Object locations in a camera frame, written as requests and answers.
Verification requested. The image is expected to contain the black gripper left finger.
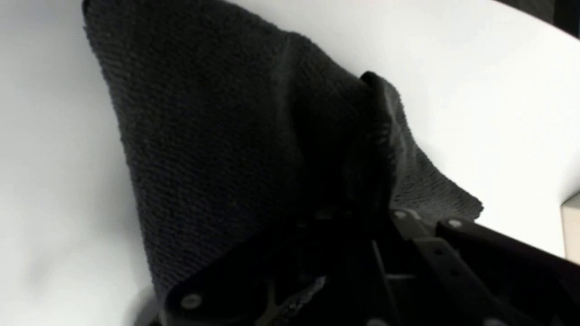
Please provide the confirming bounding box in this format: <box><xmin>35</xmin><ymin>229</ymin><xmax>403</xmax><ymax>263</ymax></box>
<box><xmin>158</xmin><ymin>209</ymin><xmax>341</xmax><ymax>326</ymax></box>

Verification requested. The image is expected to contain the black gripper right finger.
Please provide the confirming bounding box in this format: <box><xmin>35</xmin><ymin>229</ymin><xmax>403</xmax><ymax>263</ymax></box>
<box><xmin>389</xmin><ymin>207</ymin><xmax>580</xmax><ymax>326</ymax></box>

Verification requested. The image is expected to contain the black towel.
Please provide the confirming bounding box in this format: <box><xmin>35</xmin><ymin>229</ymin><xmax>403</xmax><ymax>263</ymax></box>
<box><xmin>80</xmin><ymin>0</ymin><xmax>486</xmax><ymax>305</ymax></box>

